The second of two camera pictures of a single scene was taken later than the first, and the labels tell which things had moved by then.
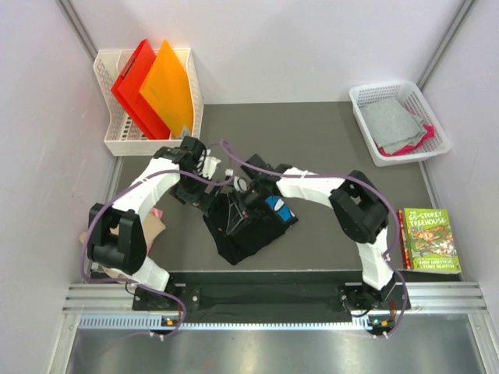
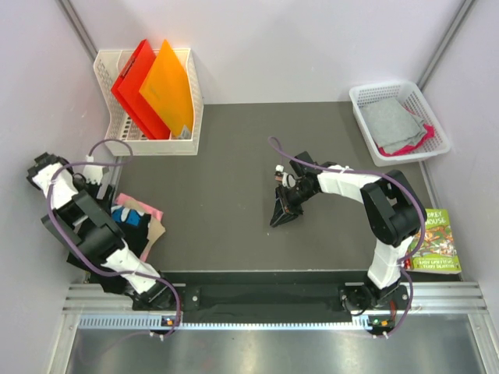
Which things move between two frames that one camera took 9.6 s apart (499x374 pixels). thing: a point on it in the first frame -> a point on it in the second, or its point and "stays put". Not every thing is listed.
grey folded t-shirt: [391, 125] stays put
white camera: [210, 164] -> [93, 173]
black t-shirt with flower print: [270, 224] -> [135, 225]
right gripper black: [236, 216] -> [283, 206]
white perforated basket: [396, 124] stays put
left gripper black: [197, 198] -> [106, 202]
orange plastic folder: [168, 89] stays put
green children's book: [431, 241] stays put
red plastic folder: [127, 89] stays put
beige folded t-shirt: [154, 227] stays put
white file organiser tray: [123, 135] stays put
